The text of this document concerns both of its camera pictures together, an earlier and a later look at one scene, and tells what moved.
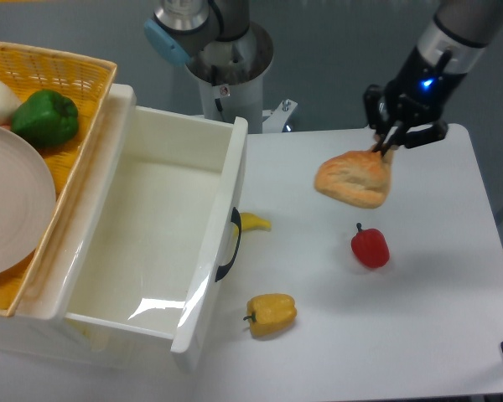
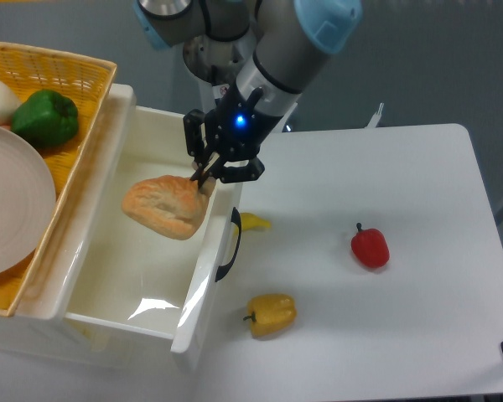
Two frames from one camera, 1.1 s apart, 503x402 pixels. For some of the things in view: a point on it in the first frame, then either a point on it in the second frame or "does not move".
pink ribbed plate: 19,200 does not move
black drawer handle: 235,218 does not move
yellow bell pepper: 272,314 does not move
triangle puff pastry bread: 360,177 → 173,206
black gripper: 418,95 → 235,130
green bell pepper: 45,119 does not move
